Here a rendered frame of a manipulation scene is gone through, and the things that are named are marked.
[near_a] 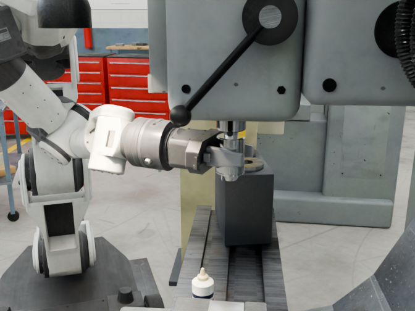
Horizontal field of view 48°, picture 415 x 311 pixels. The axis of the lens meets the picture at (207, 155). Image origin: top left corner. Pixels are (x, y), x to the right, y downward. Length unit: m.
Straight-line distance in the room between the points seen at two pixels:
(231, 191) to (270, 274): 0.21
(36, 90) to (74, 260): 0.74
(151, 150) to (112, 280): 1.00
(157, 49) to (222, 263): 0.57
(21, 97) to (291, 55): 0.59
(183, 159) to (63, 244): 0.90
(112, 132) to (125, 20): 9.23
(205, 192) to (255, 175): 1.53
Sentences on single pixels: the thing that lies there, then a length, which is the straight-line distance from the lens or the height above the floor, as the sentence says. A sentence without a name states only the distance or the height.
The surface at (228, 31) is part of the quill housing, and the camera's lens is 0.64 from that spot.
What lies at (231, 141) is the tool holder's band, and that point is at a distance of 0.75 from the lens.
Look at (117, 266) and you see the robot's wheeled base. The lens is 1.81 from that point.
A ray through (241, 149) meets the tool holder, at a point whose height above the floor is 1.25.
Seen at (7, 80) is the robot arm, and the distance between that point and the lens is 1.01.
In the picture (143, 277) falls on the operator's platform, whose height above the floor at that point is 0.40.
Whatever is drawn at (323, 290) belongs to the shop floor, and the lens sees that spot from 2.77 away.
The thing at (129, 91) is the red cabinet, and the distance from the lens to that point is 5.47.
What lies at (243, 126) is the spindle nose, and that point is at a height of 1.29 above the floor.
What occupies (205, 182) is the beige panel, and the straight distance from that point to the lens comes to 2.63.
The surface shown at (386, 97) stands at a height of 1.36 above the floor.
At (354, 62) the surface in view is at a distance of 0.64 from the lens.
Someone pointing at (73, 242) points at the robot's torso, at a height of 0.76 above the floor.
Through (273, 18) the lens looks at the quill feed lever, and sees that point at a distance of 0.61.
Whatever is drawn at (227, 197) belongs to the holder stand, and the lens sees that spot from 1.14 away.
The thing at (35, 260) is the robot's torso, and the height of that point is 0.70.
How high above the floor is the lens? 1.46
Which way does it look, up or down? 17 degrees down
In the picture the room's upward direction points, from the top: straight up
